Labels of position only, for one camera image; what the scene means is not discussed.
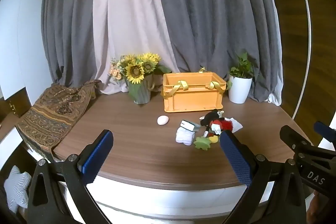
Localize white curtain lining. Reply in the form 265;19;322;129
266;0;284;107

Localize striped star-shaped cushion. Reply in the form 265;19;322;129
4;166;32;211

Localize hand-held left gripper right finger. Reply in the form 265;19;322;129
220;131;307;224

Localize white paper piece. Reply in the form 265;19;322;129
231;117;244;132

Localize white rolled socks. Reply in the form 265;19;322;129
175;126;195;146

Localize red fluffy plush toy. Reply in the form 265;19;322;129
220;120;235;131

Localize green star-shaped soft toy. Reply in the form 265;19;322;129
193;135;212;151

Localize brown patterned cloth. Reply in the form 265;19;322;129
17;80;103;161

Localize small white and grey box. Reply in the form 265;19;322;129
180;120;201;132

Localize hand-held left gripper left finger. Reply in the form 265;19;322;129
27;130;114;224

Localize sunflower bouquet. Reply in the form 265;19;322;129
109;53;171;84

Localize white plant pot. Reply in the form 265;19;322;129
228;75;253;104

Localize pale pink curtain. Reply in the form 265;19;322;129
93;0;180;95

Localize green leafy plant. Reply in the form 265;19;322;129
226;52;259;90

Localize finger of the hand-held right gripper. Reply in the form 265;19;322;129
280;125;319;155
314;121;336;143

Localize orange plastic crate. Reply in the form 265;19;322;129
161;67;227;113

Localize white wardrobe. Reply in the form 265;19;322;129
0;0;53;102

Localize grey curtain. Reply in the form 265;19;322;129
41;0;107;84
152;0;282;104

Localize mouse plush toy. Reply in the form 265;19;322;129
200;109;227;144

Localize grey ribbed vase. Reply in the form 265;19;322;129
128;74;154;104

